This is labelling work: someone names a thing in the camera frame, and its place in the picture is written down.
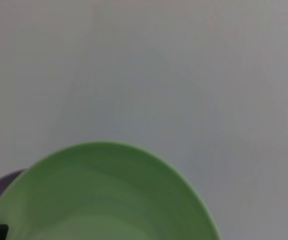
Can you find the light green plate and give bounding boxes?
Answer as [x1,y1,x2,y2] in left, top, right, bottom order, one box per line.
[0,140,224,240]

